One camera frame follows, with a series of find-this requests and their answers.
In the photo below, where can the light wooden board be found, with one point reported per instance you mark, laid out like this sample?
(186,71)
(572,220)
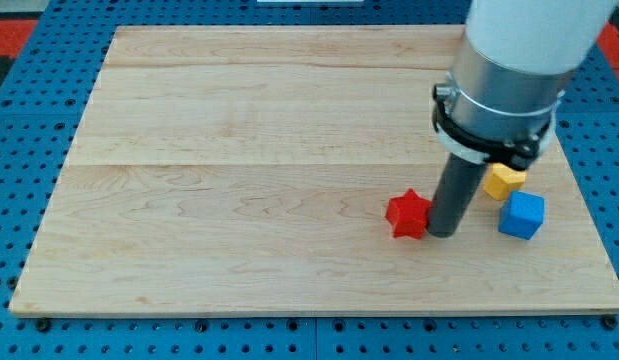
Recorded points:
(237,171)

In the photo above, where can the blue wooden cube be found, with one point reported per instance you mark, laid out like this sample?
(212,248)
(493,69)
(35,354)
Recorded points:
(522,215)

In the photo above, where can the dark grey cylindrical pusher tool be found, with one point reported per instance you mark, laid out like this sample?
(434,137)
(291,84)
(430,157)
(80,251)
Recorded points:
(456,188)

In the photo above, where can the yellow wooden block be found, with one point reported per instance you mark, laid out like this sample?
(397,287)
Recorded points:
(501,181)

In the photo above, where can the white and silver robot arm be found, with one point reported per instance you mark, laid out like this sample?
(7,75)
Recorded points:
(516,58)

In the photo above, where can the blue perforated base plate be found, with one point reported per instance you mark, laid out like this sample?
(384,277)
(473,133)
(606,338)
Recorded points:
(41,102)

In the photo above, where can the red wooden star block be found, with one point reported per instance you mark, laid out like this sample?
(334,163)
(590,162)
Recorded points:
(408,215)

